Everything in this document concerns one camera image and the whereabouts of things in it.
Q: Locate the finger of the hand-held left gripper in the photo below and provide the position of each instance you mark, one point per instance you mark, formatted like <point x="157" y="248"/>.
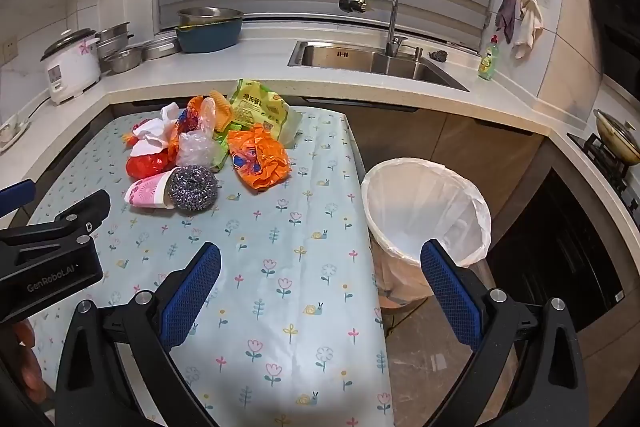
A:
<point x="82" y="209"/>
<point x="15" y="198"/>

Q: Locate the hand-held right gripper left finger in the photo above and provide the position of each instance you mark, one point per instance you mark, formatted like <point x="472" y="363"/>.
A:
<point x="190" y="294"/>

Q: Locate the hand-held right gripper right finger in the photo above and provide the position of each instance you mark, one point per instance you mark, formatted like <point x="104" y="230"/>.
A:
<point x="450" y="297"/>

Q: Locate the pink paper cup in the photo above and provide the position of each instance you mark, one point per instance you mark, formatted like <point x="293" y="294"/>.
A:
<point x="145" y="194"/>

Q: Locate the red plastic bag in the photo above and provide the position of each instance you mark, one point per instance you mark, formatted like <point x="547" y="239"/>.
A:
<point x="145" y="166"/>

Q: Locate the bin with white liner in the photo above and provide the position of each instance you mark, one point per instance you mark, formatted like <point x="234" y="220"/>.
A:
<point x="425" y="202"/>

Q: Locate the white tissue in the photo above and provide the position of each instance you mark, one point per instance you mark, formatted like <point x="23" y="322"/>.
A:
<point x="155" y="132"/>

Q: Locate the steel wool scrubber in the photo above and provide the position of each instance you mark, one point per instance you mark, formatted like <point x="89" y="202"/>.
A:
<point x="192" y="187"/>

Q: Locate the clear plastic bag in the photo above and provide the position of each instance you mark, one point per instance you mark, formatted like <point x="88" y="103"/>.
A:
<point x="197" y="147"/>

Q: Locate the orange plastic bag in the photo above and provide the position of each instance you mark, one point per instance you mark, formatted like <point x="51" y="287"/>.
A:
<point x="257" y="157"/>

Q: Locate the yellow green snack bag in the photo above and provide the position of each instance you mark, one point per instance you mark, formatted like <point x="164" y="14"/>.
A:
<point x="260" y="107"/>

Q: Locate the person's left hand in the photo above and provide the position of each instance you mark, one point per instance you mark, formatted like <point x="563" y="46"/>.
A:
<point x="27" y="357"/>

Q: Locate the small white dish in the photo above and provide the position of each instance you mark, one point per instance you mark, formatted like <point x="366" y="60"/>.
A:
<point x="10" y="134"/>

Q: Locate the floral tablecloth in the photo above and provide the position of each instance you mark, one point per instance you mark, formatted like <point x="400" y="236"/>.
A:
<point x="280" y="267"/>

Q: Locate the black built-in oven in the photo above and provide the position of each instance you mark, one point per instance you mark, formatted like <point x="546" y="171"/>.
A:
<point x="555" y="247"/>

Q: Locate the white rice cooker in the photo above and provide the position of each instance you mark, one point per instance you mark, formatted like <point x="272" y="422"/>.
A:
<point x="70" y="67"/>

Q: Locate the small steel bowl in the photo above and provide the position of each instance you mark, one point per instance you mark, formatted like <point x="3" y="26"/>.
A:
<point x="122" y="59"/>

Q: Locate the steel steamer pot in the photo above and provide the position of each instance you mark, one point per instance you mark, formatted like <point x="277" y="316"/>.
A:
<point x="114" y="38"/>

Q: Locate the gas stove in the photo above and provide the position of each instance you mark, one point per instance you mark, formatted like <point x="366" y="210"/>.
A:
<point x="615" y="167"/>

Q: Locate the blue plastic basin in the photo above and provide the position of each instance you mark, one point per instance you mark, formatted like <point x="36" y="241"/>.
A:
<point x="210" y="39"/>

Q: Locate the large steel bowl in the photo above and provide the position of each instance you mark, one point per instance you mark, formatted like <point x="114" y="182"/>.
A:
<point x="210" y="14"/>

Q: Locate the wok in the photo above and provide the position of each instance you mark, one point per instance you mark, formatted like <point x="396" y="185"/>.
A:
<point x="617" y="134"/>

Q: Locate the dish soap bottle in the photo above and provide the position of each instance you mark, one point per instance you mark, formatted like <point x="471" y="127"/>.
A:
<point x="487" y="64"/>

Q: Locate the dark scouring ball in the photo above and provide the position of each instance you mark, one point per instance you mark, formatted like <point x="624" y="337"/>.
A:
<point x="439" y="56"/>

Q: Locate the stainless steel sink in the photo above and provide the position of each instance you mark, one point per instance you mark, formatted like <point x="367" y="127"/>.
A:
<point x="370" y="62"/>

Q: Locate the beige cloth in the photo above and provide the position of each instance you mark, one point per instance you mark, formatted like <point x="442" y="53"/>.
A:
<point x="529" y="27"/>

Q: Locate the purple cloth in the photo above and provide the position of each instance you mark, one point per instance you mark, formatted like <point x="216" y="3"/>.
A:
<point x="507" y="17"/>

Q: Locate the chrome faucet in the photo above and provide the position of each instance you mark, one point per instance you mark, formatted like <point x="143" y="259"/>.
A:
<point x="392" y="12"/>

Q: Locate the wall power outlet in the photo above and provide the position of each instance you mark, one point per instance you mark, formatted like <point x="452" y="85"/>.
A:
<point x="9" y="49"/>

